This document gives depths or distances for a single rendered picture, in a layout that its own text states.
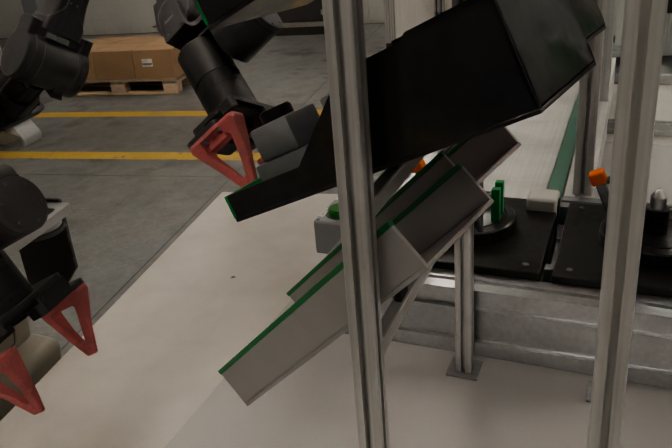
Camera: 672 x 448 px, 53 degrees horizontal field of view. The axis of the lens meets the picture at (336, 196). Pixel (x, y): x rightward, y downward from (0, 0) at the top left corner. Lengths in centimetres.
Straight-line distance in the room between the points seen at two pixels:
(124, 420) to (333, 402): 26
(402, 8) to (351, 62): 594
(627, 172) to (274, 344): 34
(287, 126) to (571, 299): 47
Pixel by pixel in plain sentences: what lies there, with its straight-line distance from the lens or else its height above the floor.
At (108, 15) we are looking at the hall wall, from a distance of 1066.
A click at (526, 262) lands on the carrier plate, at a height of 97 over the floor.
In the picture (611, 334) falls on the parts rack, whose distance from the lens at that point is 47.
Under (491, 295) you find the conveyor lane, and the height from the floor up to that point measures 96.
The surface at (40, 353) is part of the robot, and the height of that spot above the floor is 80.
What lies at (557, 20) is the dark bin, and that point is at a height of 134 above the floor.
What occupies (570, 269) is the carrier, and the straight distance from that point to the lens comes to 94.
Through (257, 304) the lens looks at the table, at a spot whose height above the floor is 86.
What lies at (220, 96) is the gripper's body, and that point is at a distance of 77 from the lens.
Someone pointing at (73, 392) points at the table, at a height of 86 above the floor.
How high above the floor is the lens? 142
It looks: 23 degrees down
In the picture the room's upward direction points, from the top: 5 degrees counter-clockwise
